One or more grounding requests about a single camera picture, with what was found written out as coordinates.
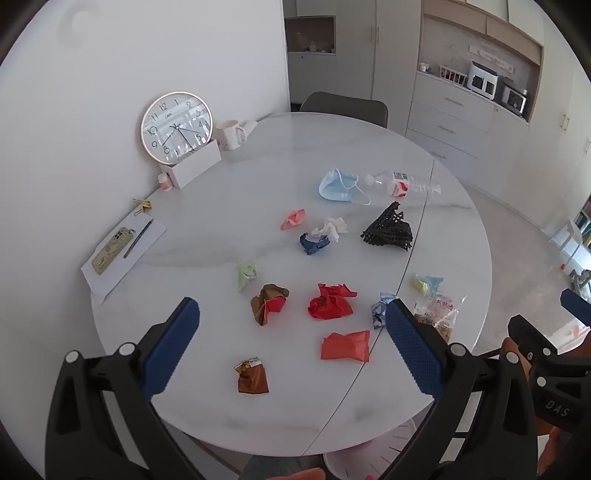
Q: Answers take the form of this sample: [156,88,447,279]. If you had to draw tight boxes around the black plastic mesh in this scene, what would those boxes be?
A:
[360,200,415,252]

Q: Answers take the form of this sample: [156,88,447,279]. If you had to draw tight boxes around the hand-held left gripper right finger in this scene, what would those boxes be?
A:
[384,286,541,480]

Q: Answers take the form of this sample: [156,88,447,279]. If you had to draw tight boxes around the white stool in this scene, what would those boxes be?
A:
[544,219,583,260]

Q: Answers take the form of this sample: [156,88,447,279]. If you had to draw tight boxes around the blue face mask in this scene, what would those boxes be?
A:
[318,167,372,206]

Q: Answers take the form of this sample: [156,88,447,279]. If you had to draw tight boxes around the clear snack bag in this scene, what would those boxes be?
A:
[413,292,467,343]

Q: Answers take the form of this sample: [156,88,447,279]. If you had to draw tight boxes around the brown foil wrapper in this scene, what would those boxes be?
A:
[234,357,269,395]

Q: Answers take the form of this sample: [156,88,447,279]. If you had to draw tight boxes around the dark blue wrapper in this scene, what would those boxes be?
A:
[299,233,331,256]

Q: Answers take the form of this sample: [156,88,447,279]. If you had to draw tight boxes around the white rectangular box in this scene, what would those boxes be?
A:
[166,138,222,190]

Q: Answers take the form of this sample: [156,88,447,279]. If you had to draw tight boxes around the blue silver candy wrapper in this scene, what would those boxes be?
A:
[370,292,398,329]

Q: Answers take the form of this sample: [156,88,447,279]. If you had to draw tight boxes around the white mug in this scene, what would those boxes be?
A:
[216,119,247,151]

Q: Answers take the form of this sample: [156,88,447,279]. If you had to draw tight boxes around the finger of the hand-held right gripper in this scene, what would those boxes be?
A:
[560,288,591,315]
[507,316,563,358]

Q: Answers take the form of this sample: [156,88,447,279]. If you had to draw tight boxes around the wooden upper cabinets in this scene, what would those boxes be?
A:
[422,0,546,65]

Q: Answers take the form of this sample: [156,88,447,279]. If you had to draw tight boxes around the pink wrapper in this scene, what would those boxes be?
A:
[281,208,307,230]

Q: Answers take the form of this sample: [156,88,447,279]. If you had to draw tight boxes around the white wardrobe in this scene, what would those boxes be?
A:
[512,60,591,232]

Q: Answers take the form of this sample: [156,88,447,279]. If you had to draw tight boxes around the person's right hand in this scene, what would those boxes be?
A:
[537,427,572,480]

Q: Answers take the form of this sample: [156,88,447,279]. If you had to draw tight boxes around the beige phone case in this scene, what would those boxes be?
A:
[91,226,138,276]

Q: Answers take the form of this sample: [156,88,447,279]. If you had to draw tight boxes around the white drawer cabinet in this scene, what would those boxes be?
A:
[405,71,532,195]

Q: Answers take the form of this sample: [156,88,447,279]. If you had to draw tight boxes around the brown and red wrapper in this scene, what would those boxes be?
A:
[250,284,290,326]

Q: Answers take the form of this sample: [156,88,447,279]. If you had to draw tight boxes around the yellow and blue wrapper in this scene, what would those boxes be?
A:
[412,273,445,296]

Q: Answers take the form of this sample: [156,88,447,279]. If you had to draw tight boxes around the silver toaster oven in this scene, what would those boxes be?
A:
[501,83,529,116]

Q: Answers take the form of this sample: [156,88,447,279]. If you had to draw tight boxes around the red packet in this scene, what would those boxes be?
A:
[321,329,371,361]

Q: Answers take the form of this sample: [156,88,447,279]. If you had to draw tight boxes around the green wrapper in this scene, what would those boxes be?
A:
[236,261,258,293]

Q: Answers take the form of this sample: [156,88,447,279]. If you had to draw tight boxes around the round white wall clock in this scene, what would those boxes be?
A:
[141,91,214,164]

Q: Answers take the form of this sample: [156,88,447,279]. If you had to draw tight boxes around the white paper sheet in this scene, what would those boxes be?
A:
[81,213,168,308]

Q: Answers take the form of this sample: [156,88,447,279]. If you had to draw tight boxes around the tall white cabinet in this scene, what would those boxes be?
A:
[283,0,423,136]

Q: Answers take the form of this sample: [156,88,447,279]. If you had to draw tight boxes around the white countertop appliance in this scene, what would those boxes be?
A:
[466,60,502,95]

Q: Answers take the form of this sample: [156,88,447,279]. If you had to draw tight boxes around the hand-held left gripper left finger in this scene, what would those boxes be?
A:
[45,296,204,480]

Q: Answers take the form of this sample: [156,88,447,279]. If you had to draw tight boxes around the dark pen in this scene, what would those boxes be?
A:
[123,219,154,259]

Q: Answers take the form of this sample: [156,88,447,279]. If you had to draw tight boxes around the clear plastic bottle red label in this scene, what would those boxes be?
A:
[365,170,443,198]

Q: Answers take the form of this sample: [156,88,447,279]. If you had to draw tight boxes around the grey chair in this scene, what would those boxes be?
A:
[299,91,389,129]

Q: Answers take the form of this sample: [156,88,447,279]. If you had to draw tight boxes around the white crumpled tissue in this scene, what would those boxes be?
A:
[311,217,348,241]

